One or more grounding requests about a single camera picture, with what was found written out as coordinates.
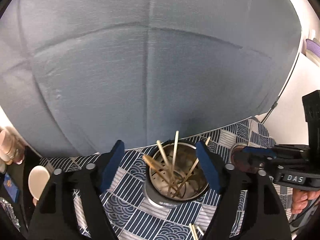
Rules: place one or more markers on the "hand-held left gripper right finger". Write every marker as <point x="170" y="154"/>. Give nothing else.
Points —
<point x="208" y="165"/>

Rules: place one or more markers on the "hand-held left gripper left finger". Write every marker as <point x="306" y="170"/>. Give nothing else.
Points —
<point x="112" y="165"/>

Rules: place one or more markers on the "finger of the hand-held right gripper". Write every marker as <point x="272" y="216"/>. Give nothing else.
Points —
<point x="257" y="151"/>
<point x="250" y="162"/>

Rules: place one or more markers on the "bunch of wooden chopsticks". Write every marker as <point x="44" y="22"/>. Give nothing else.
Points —
<point x="173" y="152"/>

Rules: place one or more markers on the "black cylindrical utensil holder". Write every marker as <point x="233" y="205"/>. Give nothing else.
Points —
<point x="155" y="195"/>

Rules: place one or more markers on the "person's right hand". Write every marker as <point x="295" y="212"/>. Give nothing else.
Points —
<point x="302" y="201"/>

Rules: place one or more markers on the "small metal sauce bowl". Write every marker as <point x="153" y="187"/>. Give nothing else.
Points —
<point x="236" y="148"/>

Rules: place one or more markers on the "black backdrop clip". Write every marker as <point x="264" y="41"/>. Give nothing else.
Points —
<point x="274" y="105"/>

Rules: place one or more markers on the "blue white patterned tablecloth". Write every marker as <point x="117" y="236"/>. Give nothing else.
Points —
<point x="135" y="210"/>

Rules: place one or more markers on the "white board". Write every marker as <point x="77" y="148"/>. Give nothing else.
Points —
<point x="297" y="80"/>

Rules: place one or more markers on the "beige ceramic mug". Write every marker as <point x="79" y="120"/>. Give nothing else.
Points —
<point x="38" y="182"/>

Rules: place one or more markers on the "purple basket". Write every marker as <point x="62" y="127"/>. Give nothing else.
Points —
<point x="313" y="50"/>

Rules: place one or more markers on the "black side shelf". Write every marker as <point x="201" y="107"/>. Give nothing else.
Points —
<point x="25" y="165"/>

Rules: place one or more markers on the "pink lidded jar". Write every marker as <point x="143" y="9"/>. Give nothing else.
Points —
<point x="11" y="147"/>

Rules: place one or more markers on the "small blue box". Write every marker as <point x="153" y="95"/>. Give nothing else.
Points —
<point x="12" y="188"/>

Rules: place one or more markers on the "grey-blue backdrop cloth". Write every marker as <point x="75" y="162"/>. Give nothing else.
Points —
<point x="150" y="62"/>

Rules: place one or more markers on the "crumpled silver foil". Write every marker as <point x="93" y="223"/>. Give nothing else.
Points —
<point x="7" y="212"/>

